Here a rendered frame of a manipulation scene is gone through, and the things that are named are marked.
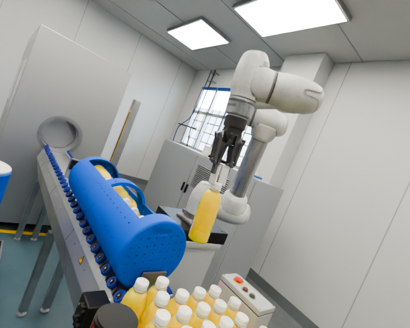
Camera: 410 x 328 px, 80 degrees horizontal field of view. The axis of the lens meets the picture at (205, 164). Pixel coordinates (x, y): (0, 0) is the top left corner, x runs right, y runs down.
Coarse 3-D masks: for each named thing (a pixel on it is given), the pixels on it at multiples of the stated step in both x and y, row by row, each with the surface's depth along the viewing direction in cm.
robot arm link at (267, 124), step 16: (256, 112) 128; (272, 112) 128; (256, 128) 131; (272, 128) 128; (256, 144) 135; (256, 160) 139; (240, 176) 144; (240, 192) 147; (224, 208) 150; (240, 208) 149; (240, 224) 154
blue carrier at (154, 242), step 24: (72, 168) 146; (72, 192) 142; (96, 192) 113; (96, 216) 103; (120, 216) 93; (144, 216) 90; (168, 216) 97; (120, 240) 85; (144, 240) 86; (168, 240) 93; (120, 264) 83; (144, 264) 89; (168, 264) 96
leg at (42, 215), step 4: (44, 204) 245; (44, 208) 246; (40, 212) 248; (44, 212) 247; (40, 216) 246; (44, 216) 248; (40, 220) 247; (36, 224) 248; (40, 224) 248; (36, 228) 247; (40, 228) 249; (36, 232) 248; (32, 236) 248; (36, 236) 249; (32, 240) 248
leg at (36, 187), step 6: (36, 180) 237; (36, 186) 236; (36, 192) 237; (30, 198) 236; (30, 204) 237; (24, 210) 239; (30, 210) 239; (24, 216) 237; (24, 222) 239; (18, 228) 237; (18, 234) 239; (18, 240) 240
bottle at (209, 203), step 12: (204, 192) 83; (216, 192) 82; (204, 204) 81; (216, 204) 81; (204, 216) 81; (216, 216) 83; (192, 228) 83; (204, 228) 81; (192, 240) 82; (204, 240) 82
